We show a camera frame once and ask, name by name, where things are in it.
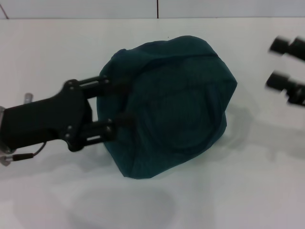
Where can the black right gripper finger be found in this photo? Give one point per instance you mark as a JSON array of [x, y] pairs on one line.
[[287, 46], [286, 87]]

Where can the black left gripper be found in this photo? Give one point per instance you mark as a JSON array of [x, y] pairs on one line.
[[47, 121]]

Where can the dark teal insulated lunch bag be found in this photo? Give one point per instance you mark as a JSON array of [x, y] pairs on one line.
[[171, 107]]

